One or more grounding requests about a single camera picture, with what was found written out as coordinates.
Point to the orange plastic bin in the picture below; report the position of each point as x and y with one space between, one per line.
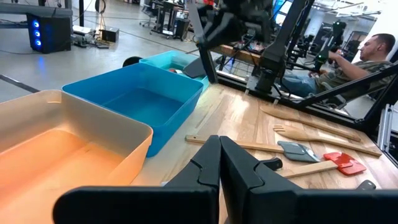
62 149

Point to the wooden spoon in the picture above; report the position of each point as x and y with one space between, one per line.
276 112

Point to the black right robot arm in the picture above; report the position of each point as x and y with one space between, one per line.
278 46

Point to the person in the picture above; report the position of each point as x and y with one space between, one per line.
351 71

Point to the wooden spork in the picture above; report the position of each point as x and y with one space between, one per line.
295 134

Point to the black equipment cart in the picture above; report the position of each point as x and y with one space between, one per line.
182 29

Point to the dark gray workbench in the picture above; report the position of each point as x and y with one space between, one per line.
31 9

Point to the black computer tower blue lights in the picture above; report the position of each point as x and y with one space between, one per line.
53 34

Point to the teal plastic bin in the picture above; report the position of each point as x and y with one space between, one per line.
161 62

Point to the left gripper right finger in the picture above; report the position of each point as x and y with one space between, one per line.
280 205

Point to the blue plastic bin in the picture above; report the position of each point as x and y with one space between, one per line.
140 102

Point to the small black box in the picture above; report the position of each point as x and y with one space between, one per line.
110 35

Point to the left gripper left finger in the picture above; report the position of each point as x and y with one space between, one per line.
155 205

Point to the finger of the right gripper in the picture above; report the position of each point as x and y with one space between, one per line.
210 14
225 28

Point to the office chair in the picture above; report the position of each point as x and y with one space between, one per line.
148 14

